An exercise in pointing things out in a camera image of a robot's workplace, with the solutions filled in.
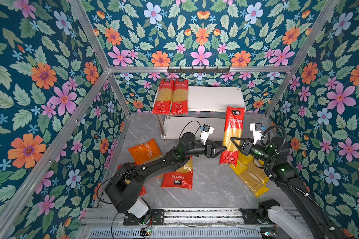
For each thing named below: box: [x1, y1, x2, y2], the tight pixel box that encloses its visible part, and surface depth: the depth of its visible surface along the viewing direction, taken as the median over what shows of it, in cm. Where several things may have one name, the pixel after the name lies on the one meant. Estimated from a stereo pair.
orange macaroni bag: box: [127, 138, 164, 165], surface depth 95 cm
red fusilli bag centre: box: [161, 155, 193, 190], surface depth 85 cm
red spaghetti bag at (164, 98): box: [151, 78, 175, 116], surface depth 79 cm
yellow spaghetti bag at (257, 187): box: [229, 160, 270, 199], surface depth 87 cm
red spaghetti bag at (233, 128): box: [219, 105, 246, 167], surface depth 68 cm
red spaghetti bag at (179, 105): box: [170, 78, 189, 116], surface depth 79 cm
